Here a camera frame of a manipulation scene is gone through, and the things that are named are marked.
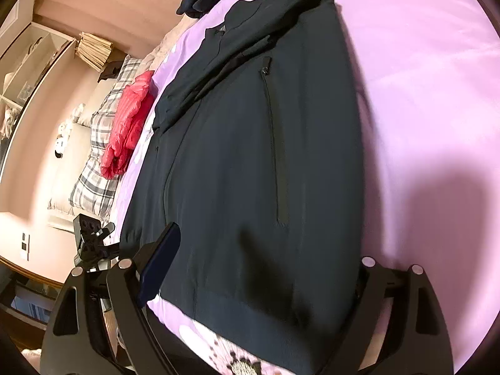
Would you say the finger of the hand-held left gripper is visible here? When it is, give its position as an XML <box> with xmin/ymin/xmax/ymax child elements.
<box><xmin>96</xmin><ymin>222</ymin><xmax>119</xmax><ymax>263</ymax></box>

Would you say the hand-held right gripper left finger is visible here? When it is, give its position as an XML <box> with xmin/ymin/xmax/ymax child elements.
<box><xmin>39</xmin><ymin>222</ymin><xmax>183</xmax><ymax>375</ymax></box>

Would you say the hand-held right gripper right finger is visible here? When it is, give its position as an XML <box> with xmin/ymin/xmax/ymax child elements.
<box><xmin>324</xmin><ymin>257</ymin><xmax>454</xmax><ymax>375</ymax></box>

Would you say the navy zip jacket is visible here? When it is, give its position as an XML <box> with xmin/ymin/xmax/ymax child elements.
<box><xmin>119</xmin><ymin>0</ymin><xmax>366</xmax><ymax>375</ymax></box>

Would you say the grey plaid pillow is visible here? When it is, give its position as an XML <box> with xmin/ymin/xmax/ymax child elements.
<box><xmin>68</xmin><ymin>57</ymin><xmax>143</xmax><ymax>217</ymax></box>

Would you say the dark bedside table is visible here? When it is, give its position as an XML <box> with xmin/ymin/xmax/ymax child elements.
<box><xmin>0</xmin><ymin>256</ymin><xmax>65</xmax><ymax>331</ymax></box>

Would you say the beige pillow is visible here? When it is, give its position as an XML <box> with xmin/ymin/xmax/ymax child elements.
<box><xmin>72</xmin><ymin>122</ymin><xmax>95</xmax><ymax>157</ymax></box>

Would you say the red down jacket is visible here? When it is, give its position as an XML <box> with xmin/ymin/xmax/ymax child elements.
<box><xmin>101</xmin><ymin>70</ymin><xmax>156</xmax><ymax>178</ymax></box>

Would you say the white plush bear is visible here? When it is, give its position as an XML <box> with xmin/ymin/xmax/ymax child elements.
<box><xmin>58</xmin><ymin>103</ymin><xmax>86</xmax><ymax>134</ymax></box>

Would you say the dark brown cloth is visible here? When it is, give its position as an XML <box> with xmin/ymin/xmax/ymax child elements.
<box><xmin>97</xmin><ymin>62</ymin><xmax>123</xmax><ymax>83</ymax></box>

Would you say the beige hanging tassel fringe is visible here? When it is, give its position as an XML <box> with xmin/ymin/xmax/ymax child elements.
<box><xmin>75</xmin><ymin>32</ymin><xmax>116</xmax><ymax>72</ymax></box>

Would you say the purple floral blanket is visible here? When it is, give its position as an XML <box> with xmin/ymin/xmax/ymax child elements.
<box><xmin>129</xmin><ymin>0</ymin><xmax>500</xmax><ymax>375</ymax></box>

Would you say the beige bed sheet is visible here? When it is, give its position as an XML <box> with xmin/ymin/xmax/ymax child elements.
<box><xmin>146</xmin><ymin>16</ymin><xmax>196</xmax><ymax>79</ymax></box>

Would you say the white wall shelf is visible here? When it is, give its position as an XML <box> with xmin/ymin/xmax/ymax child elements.
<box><xmin>0</xmin><ymin>19</ymin><xmax>77</xmax><ymax>141</ymax></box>

